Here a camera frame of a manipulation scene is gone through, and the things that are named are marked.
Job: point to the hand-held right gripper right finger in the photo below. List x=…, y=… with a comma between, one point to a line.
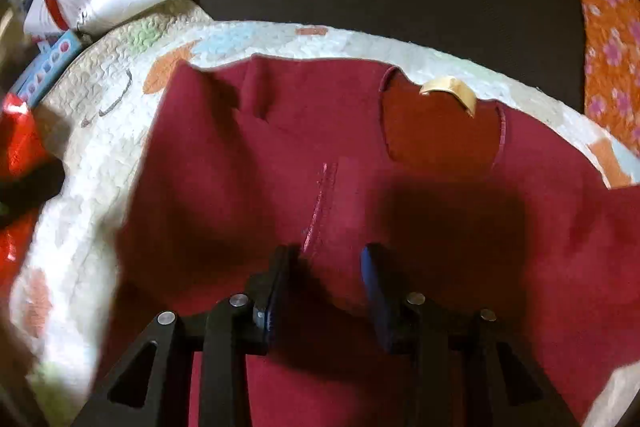
x=374, y=289

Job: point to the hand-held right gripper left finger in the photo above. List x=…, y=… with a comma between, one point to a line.
x=268, y=322

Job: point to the maroon small garment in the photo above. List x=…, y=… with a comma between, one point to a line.
x=240, y=177

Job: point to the quilted heart print blanket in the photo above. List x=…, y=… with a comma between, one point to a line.
x=90, y=157

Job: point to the red plastic bag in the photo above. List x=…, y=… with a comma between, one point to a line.
x=17, y=137

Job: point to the colourful dotted box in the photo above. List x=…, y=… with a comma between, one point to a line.
x=47, y=64

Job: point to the orange floral cloth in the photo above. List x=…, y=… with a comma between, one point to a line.
x=607, y=32

